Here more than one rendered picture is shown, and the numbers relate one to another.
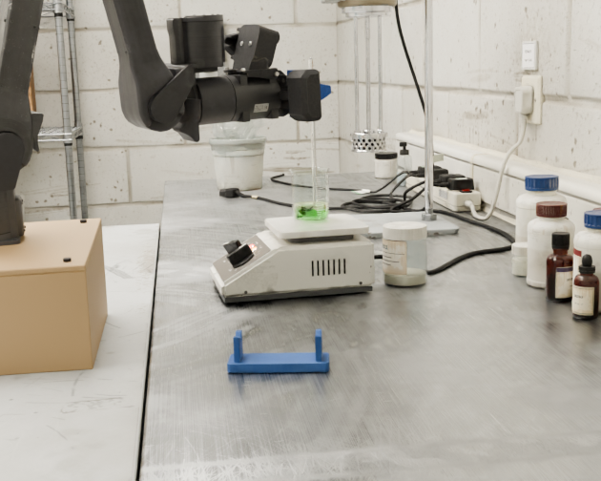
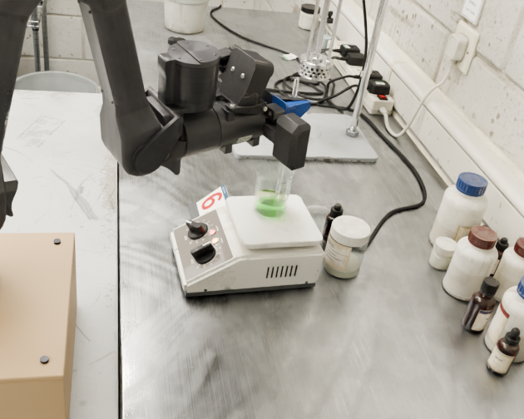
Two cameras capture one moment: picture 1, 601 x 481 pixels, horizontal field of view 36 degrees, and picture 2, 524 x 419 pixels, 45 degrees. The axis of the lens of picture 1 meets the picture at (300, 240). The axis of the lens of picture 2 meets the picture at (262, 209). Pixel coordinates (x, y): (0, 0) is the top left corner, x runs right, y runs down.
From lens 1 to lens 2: 0.57 m
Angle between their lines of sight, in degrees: 24
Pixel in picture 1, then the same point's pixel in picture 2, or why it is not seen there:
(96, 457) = not seen: outside the picture
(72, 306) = (49, 404)
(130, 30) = (118, 82)
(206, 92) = (193, 134)
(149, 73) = (135, 125)
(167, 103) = (152, 155)
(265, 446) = not seen: outside the picture
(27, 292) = (2, 395)
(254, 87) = (240, 121)
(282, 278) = (239, 279)
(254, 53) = (245, 91)
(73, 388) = not seen: outside the picture
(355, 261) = (305, 267)
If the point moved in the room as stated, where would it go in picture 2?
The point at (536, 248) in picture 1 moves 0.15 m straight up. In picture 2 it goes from (461, 269) to (496, 184)
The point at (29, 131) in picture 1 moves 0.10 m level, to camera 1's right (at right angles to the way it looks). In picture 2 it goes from (2, 202) to (106, 209)
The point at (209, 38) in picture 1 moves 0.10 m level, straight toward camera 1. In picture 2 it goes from (203, 85) to (210, 128)
